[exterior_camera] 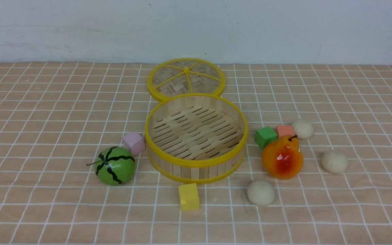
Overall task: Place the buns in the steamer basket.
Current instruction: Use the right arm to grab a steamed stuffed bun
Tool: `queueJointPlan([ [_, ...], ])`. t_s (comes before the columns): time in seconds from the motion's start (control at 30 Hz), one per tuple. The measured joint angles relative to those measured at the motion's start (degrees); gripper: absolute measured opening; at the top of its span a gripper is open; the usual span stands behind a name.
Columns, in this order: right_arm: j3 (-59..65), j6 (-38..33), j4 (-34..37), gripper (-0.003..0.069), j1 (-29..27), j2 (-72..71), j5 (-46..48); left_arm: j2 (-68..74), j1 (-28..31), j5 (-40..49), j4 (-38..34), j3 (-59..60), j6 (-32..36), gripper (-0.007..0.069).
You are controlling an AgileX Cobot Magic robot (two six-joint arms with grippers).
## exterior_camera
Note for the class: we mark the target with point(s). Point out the white bun front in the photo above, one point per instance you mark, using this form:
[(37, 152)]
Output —
[(260, 193)]

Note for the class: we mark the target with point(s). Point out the white bun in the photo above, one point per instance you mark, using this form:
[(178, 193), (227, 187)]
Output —
[(304, 129), (260, 193), (334, 162)]

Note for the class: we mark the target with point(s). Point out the yellow bamboo steamer tray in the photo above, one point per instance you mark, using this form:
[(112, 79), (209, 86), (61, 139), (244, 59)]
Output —
[(196, 138)]

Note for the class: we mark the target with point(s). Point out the yellow bamboo steamer lid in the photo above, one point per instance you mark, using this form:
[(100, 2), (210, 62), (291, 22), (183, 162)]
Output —
[(184, 76)]

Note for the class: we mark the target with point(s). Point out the pink wooden cube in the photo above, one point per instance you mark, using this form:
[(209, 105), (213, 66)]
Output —
[(134, 142)]

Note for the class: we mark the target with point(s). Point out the green wooden cube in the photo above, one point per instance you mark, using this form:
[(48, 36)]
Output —
[(264, 136)]

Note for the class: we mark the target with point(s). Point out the yellow wooden cube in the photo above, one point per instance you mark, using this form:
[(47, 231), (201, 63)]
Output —
[(189, 197)]

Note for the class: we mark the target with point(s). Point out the salmon wooden cube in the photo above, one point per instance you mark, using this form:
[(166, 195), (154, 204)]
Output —
[(283, 130)]

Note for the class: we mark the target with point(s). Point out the green toy watermelon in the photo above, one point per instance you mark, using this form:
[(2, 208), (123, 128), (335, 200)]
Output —
[(114, 166)]

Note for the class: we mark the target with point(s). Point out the orange toy pear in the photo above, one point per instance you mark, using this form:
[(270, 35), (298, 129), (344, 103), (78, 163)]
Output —
[(282, 158)]

